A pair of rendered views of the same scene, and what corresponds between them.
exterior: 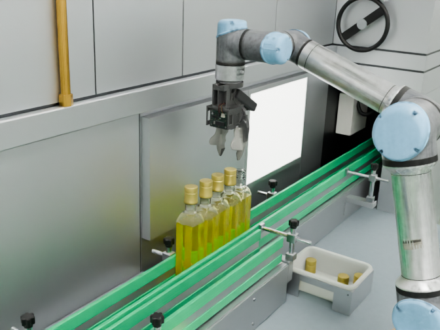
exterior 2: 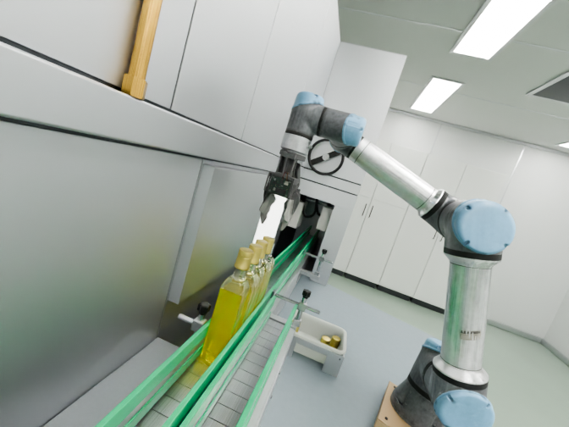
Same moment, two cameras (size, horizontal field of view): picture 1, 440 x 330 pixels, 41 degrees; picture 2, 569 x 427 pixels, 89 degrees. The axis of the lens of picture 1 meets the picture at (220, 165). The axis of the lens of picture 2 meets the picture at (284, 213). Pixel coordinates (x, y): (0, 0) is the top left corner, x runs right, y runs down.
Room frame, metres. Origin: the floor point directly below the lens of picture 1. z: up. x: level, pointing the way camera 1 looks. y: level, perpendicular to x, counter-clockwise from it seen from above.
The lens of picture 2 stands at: (0.77, 0.26, 1.37)
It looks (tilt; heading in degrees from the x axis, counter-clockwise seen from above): 9 degrees down; 337
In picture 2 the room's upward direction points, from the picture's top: 17 degrees clockwise
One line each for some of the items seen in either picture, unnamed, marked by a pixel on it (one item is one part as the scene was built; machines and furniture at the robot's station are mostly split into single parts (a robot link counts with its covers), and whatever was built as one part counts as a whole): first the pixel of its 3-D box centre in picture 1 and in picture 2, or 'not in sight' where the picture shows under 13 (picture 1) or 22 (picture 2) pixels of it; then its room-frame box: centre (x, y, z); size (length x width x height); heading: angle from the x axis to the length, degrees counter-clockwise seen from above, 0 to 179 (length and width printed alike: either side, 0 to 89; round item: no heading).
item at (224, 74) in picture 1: (230, 73); (296, 146); (1.50, -0.02, 1.43); 0.08 x 0.08 x 0.05
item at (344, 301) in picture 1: (319, 277); (306, 338); (1.60, -0.32, 0.79); 0.27 x 0.17 x 0.08; 56
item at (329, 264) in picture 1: (328, 277); (313, 339); (1.59, -0.34, 0.80); 0.22 x 0.17 x 0.09; 56
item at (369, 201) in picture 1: (365, 190); (314, 267); (2.08, -0.55, 0.90); 0.17 x 0.05 x 0.23; 56
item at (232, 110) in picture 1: (226, 104); (285, 174); (1.50, -0.01, 1.35); 0.09 x 0.08 x 0.12; 146
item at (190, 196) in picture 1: (190, 194); (244, 258); (1.38, 0.07, 1.14); 0.04 x 0.04 x 0.04
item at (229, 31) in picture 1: (232, 42); (306, 116); (1.50, -0.02, 1.51); 0.09 x 0.08 x 0.11; 56
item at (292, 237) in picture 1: (285, 237); (295, 305); (1.55, -0.20, 0.95); 0.17 x 0.03 x 0.12; 56
